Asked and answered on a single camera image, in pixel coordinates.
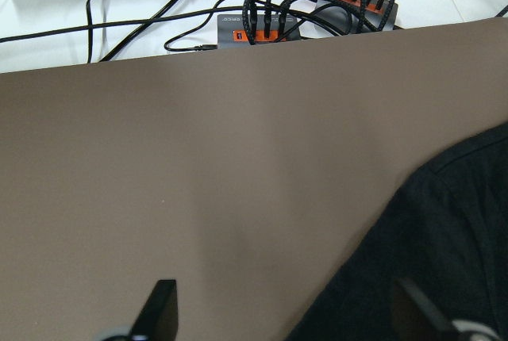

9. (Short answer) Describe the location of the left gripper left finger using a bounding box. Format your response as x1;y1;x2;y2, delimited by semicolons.
130;279;177;341

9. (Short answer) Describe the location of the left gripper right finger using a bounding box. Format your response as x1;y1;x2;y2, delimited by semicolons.
392;278;460;340

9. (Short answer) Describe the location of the black graphic t-shirt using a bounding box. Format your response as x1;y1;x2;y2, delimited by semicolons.
289;125;507;340

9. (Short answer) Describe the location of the orange grey usb hub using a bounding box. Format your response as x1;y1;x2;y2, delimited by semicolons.
217;14;301;49
315;0;398;34

